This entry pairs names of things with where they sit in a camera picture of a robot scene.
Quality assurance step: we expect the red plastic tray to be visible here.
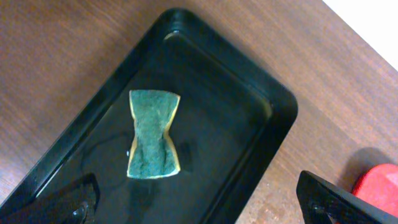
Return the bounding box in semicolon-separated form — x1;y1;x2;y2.
351;164;397;217

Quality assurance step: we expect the black tray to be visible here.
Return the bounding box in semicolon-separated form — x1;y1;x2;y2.
1;8;298;223

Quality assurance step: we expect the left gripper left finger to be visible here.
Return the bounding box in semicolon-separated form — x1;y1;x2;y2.
1;174;100;224

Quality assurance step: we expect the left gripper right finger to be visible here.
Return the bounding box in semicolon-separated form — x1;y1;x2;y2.
296;170;397;224

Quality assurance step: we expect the green yellow sponge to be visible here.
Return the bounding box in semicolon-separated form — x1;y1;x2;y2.
127;90;181;179

